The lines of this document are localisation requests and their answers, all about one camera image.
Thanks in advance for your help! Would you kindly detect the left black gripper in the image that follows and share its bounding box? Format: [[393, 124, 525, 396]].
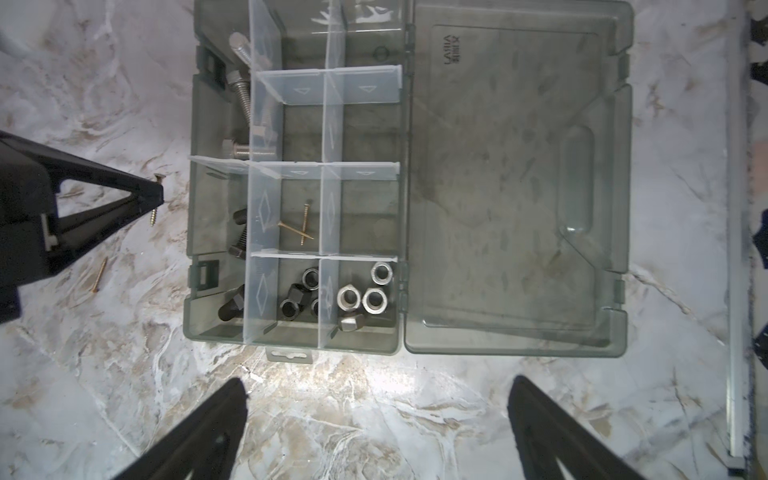
[[1, 135, 157, 323]]

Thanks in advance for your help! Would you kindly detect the black hex bolt pair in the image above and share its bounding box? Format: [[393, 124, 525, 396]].
[[228, 229, 247, 260], [232, 208, 248, 225]]

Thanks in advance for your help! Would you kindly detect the shiny silver nut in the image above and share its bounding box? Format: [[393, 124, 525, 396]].
[[337, 284, 361, 312], [362, 287, 388, 315], [370, 261, 394, 286]]

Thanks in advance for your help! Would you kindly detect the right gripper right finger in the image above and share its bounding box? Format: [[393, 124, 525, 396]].
[[508, 375, 641, 479]]

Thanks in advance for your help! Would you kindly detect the brass wood screw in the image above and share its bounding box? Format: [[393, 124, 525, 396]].
[[277, 221, 315, 240], [300, 203, 311, 246], [90, 257, 109, 293], [149, 173, 166, 227]]

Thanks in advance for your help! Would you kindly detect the clear plastic organizer box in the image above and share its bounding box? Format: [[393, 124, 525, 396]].
[[183, 1, 634, 362]]

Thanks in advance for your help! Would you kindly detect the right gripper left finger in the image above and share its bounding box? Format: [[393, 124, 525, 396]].
[[117, 378, 247, 479]]

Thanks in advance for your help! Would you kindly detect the silver hex nut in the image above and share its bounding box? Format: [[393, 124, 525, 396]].
[[339, 314, 365, 332]]

